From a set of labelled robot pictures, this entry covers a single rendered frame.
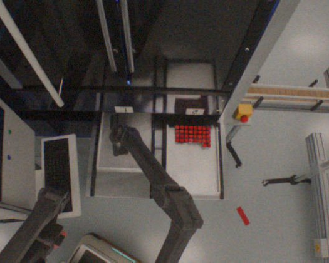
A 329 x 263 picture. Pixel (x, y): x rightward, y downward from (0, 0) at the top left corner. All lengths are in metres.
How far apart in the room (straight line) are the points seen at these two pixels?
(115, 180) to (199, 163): 0.42
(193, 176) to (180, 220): 0.65
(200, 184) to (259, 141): 1.24
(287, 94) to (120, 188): 1.04
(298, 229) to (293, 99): 1.23
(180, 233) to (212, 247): 1.50
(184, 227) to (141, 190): 0.64
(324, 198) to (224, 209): 0.78
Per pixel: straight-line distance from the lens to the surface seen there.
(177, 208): 0.75
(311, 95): 1.72
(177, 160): 1.38
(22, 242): 0.79
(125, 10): 0.72
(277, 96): 1.56
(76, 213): 1.46
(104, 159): 1.39
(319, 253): 1.99
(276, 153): 2.54
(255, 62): 1.02
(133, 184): 1.35
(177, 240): 0.78
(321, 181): 2.01
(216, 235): 2.26
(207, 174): 1.38
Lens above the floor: 2.20
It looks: 68 degrees down
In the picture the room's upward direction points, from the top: 6 degrees clockwise
